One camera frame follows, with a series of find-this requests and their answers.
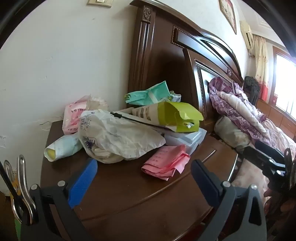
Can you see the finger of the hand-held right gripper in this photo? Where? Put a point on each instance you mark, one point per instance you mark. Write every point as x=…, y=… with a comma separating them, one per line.
x=259, y=158
x=270, y=153

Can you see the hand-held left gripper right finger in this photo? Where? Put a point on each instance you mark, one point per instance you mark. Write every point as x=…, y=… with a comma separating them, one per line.
x=205, y=180

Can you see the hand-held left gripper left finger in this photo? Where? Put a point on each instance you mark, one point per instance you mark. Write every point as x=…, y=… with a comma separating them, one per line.
x=83, y=183

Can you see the white printed plastic bag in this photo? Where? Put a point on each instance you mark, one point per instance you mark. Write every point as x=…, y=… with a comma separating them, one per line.
x=120, y=139

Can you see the green white cardboard box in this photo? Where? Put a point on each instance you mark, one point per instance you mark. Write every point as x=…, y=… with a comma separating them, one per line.
x=180, y=113

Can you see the person's right hand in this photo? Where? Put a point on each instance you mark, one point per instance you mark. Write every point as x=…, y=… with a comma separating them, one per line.
x=271, y=199

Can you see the pink printed bed blanket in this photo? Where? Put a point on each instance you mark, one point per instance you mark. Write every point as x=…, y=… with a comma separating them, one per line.
x=277, y=136

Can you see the white pillow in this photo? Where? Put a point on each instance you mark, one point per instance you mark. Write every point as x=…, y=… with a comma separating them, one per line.
x=231, y=134

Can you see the pale blue rolled packet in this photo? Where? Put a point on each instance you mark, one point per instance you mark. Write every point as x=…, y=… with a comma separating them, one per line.
x=64, y=148

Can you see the wooden cabinet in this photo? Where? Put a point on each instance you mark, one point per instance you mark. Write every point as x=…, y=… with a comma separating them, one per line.
x=275, y=113

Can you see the brown wooden nightstand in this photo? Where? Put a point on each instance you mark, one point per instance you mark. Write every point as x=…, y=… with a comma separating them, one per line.
x=129, y=192

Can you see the pink folded paper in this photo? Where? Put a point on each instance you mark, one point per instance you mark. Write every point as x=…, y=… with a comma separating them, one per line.
x=161, y=162

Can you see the purple quilt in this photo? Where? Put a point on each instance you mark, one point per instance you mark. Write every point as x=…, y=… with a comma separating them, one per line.
x=231, y=102

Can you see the dark clothing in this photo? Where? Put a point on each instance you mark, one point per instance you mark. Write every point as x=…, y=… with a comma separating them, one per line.
x=252, y=88

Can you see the pink tissue pack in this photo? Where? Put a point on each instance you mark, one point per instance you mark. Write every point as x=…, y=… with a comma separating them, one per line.
x=71, y=115

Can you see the window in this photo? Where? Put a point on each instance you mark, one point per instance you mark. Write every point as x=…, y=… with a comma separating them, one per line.
x=286, y=81

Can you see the floral curtain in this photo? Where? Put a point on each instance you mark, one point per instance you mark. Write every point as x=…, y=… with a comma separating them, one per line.
x=261, y=62

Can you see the teal wet wipes pack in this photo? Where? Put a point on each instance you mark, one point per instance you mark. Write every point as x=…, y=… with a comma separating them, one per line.
x=148, y=93

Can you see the brown wooden headboard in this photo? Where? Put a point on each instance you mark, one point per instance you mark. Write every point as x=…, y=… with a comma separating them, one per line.
x=157, y=58

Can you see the wall air conditioner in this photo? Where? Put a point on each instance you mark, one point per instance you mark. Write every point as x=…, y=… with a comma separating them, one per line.
x=247, y=34

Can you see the framed wall picture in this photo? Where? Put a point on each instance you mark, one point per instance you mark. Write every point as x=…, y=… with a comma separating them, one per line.
x=227, y=14

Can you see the beige wall switch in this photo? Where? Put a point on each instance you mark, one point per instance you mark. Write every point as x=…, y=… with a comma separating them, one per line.
x=99, y=2

